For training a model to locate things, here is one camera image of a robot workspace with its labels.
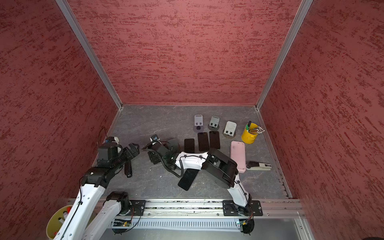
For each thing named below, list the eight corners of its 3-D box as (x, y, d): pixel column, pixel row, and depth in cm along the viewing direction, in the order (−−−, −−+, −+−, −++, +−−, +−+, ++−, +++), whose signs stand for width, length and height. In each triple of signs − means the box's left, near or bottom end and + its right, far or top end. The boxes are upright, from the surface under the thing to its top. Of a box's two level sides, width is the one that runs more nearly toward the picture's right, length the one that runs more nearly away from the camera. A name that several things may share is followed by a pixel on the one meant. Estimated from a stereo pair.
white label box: (246, 170, 89) (249, 166, 85) (245, 164, 91) (248, 161, 87) (269, 170, 89) (273, 167, 85) (267, 164, 91) (271, 161, 87)
